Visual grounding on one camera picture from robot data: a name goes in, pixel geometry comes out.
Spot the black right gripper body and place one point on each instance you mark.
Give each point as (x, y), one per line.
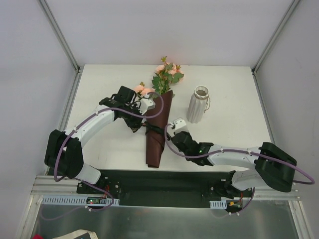
(176, 137)

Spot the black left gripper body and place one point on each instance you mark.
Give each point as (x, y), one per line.
(133, 122)

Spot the black ribbon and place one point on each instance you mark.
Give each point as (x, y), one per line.
(154, 128)

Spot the brown wrapping paper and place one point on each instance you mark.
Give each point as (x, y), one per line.
(155, 141)

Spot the white ribbed ceramic vase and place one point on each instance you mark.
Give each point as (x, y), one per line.
(199, 104)

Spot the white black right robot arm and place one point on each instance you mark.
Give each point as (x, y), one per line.
(266, 165)

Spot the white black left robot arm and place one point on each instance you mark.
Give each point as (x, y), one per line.
(64, 150)

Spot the pink flower small bunch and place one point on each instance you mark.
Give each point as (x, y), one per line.
(141, 90)

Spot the pink flower tall bunch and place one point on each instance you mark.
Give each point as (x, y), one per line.
(166, 74)

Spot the white tote bag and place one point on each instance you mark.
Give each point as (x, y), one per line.
(79, 234)

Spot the red object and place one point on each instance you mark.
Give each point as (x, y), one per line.
(37, 236)

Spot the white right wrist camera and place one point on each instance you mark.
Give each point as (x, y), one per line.
(179, 125)

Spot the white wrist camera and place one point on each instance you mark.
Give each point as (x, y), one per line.
(179, 125)
(146, 104)

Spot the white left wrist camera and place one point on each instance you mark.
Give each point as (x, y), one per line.
(146, 104)

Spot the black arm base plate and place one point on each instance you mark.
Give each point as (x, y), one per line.
(196, 188)

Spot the right white cable duct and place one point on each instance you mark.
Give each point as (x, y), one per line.
(222, 204)

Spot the white cable duct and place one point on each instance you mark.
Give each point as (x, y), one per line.
(79, 201)
(222, 204)

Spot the aluminium front rail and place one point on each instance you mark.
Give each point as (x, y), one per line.
(45, 185)

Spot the left white cable duct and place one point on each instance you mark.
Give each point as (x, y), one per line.
(79, 201)

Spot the left aluminium frame post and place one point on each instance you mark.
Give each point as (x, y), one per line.
(59, 35)

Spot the aluminium frame post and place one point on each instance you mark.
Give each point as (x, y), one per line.
(274, 37)
(59, 35)

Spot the right aluminium frame post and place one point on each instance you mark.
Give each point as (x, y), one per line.
(274, 37)

